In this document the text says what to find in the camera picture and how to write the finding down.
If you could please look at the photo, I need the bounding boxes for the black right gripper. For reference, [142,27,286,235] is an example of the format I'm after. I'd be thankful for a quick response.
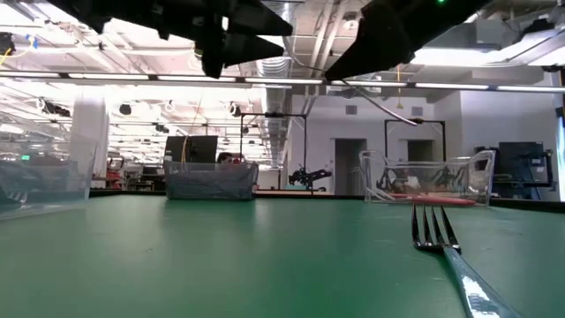
[324,0,491,82]

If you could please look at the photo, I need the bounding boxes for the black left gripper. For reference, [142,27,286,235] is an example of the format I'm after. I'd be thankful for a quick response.
[158,0,295,80]

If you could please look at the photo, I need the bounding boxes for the white smoke detector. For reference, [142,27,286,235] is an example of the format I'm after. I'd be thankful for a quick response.
[342,11,361,31]

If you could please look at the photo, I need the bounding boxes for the dark doorway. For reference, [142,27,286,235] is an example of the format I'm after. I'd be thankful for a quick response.
[405,139,437,163]

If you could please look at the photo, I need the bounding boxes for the black monitor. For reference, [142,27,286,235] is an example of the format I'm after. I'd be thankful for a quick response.
[163,134,219,164]

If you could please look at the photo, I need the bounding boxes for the person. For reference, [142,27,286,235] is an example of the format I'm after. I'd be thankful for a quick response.
[215,151,236,171]

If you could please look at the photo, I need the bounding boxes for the grey door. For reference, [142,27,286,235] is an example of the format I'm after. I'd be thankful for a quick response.
[334,137,369,196]

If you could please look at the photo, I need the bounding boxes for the long white light bar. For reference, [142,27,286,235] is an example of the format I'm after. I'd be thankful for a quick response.
[0,70,565,94]

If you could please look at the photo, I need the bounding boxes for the grey tinted plastic container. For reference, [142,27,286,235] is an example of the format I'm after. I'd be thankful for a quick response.
[163,159,260,201]

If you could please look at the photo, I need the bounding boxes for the wooden background table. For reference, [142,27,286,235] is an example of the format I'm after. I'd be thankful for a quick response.
[255,188,363,198]

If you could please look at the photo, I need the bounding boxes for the clear plastic container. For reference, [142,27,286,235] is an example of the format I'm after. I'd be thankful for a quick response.
[0,132,97,221]
[358,149,496,207]

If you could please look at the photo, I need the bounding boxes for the dark workstation with monitors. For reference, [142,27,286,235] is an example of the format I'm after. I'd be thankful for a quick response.
[475,140,555,199]

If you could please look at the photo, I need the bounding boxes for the white column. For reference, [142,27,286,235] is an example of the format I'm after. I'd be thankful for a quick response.
[70,97,110,178]

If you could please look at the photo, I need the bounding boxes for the red cart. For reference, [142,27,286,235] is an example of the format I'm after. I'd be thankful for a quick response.
[104,157,125,190]

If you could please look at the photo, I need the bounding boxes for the blue lit screen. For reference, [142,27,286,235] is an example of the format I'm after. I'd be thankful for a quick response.
[555,117,565,202]

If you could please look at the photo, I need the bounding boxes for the yellow hanging cord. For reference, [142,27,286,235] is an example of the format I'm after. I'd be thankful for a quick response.
[395,65,403,110]

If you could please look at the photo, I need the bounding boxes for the ribbed silver ceiling duct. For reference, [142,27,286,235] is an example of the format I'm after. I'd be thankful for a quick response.
[258,55,296,164]

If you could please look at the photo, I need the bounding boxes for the black background rig frame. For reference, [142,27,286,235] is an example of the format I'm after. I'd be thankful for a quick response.
[383,117,448,163]
[238,112,309,189]

